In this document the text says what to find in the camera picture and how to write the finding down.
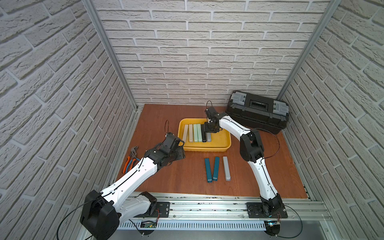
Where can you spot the black plastic toolbox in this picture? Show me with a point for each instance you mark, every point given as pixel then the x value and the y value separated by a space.
pixel 255 111

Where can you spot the black folding pruner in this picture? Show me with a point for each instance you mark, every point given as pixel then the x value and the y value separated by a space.
pixel 204 135

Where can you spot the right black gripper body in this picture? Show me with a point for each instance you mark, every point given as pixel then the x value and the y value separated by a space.
pixel 209 127

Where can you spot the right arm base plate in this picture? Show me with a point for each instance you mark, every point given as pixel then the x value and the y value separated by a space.
pixel 262 210

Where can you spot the orange handled pliers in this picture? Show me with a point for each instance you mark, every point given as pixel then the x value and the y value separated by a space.
pixel 131 159

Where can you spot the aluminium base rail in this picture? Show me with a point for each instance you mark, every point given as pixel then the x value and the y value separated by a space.
pixel 223 213

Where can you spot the aluminium corner post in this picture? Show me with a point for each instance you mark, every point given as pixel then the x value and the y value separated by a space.
pixel 98 24
pixel 323 22

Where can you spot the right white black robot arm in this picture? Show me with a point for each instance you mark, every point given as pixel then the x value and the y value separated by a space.
pixel 252 151

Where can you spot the teal pruner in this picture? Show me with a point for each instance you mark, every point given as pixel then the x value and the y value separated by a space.
pixel 208 170
pixel 216 168

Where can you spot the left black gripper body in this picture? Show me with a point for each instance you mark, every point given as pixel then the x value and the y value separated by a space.
pixel 179 148

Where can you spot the yellow plastic tray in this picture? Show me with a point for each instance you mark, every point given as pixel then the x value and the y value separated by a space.
pixel 221 141

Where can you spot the left aluminium corner post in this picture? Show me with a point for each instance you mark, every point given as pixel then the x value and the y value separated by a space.
pixel 98 24

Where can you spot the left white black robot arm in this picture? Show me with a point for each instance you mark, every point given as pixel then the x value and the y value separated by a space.
pixel 103 211

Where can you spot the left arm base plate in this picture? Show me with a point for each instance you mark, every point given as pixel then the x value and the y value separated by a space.
pixel 160 210

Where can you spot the right aluminium corner post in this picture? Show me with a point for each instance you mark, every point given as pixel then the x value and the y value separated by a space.
pixel 323 22

